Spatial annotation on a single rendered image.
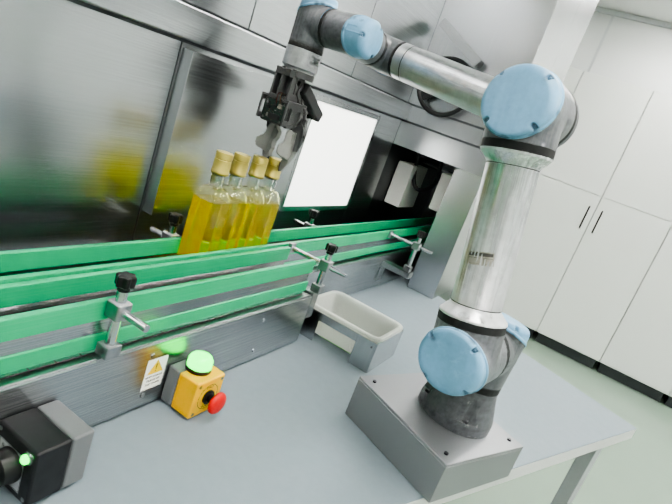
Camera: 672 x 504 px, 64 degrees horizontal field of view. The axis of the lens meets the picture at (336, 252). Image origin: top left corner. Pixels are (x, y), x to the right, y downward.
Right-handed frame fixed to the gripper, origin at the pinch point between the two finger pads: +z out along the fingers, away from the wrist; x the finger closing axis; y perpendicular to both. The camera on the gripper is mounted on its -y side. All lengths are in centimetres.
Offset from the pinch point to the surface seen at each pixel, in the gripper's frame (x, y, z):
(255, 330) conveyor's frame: 15.4, 11.3, 32.0
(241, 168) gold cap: 1.1, 12.7, 1.7
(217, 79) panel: -12.1, 11.5, -12.9
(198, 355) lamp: 19.0, 32.6, 29.9
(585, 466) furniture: 89, -67, 56
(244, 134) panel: -12.2, -2.2, -2.6
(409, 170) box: -10, -107, 0
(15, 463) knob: 21, 64, 34
